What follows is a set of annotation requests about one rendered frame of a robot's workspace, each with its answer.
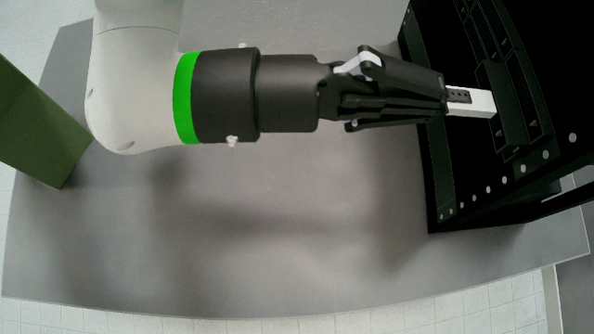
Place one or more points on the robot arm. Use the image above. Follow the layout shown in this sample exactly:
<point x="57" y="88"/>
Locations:
<point x="143" y="94"/>

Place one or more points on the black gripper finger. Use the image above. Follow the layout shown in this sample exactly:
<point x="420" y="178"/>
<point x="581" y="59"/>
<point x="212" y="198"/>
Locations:
<point x="388" y="115"/>
<point x="421" y="87"/>

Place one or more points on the black server rack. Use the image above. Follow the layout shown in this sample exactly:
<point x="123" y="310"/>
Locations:
<point x="541" y="75"/>

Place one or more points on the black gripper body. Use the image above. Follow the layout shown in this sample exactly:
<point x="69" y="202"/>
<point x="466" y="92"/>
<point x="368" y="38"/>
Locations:
<point x="295" y="90"/>

